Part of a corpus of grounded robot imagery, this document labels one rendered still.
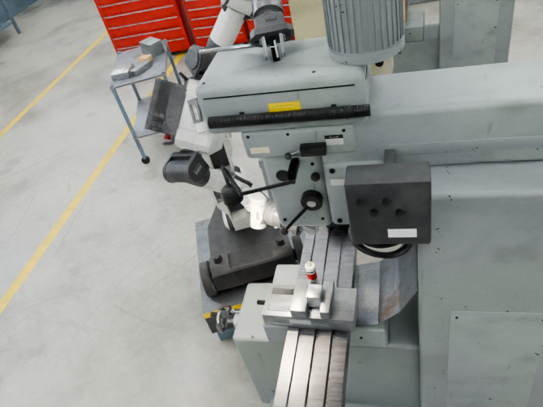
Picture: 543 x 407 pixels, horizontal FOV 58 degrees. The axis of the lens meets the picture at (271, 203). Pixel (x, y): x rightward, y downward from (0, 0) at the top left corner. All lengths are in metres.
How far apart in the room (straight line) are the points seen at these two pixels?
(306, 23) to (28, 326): 2.79
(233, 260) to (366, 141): 1.44
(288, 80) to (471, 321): 1.02
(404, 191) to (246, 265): 1.57
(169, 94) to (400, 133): 0.92
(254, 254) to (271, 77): 1.49
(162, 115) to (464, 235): 1.15
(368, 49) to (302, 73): 0.18
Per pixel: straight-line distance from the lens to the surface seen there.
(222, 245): 2.81
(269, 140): 1.43
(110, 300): 3.68
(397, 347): 2.09
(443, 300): 1.71
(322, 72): 1.31
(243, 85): 1.35
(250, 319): 2.25
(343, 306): 1.87
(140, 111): 5.15
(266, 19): 1.45
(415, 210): 1.22
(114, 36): 7.17
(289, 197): 1.58
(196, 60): 1.88
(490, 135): 1.42
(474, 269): 1.60
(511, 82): 1.45
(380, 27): 1.28
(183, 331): 3.25
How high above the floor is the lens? 2.46
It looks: 40 degrees down
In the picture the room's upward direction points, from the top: 15 degrees counter-clockwise
